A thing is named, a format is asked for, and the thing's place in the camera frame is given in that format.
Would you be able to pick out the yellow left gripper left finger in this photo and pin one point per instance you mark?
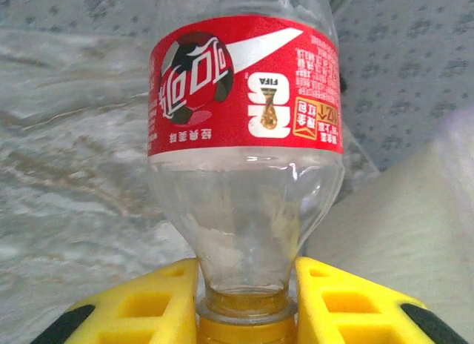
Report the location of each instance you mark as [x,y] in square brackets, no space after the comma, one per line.
[144,307]

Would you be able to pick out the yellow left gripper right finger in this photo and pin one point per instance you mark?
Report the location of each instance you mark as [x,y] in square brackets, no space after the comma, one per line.
[352,310]

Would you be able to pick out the beige plastic waste bin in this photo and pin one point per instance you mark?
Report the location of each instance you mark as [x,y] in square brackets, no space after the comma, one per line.
[407,218]

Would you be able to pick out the red label bottle yellow cap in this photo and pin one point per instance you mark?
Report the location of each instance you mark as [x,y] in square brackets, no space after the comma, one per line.
[240,99]

